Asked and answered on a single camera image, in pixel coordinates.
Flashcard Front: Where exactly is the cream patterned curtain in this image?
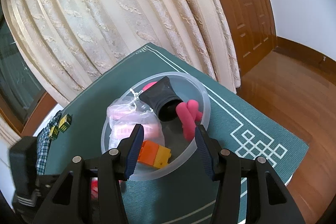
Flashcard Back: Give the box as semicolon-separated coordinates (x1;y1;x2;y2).
1;0;241;106

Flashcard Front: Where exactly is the blue plaid shirt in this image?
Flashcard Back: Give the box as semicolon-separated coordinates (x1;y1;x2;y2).
36;110;62;175

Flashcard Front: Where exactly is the black cloth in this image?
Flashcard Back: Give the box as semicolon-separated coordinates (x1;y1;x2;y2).
139;76;183;122

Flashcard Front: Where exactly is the wooden window frame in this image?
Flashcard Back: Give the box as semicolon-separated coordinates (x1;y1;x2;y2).
1;13;56;136

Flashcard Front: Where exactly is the pink items plastic bag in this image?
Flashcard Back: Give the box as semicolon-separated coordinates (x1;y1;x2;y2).
106;89;165;149

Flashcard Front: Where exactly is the brown wooden door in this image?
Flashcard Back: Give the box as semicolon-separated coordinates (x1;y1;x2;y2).
220;0;276;75

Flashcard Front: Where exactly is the orange yellow toy block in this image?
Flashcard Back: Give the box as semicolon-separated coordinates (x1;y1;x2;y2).
138;140;171;169

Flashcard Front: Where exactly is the clear plastic bowl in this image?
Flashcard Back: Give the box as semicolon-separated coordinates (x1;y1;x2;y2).
101;72;211;181

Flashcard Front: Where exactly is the red white packet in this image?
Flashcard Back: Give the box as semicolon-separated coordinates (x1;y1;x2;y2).
91;177;98;200

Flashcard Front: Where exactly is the small green yellow box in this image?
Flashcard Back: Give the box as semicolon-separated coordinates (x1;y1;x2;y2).
49;125;59;140

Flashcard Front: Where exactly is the green table mat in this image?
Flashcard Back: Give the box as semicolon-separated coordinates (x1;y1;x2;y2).
45;44;308;223

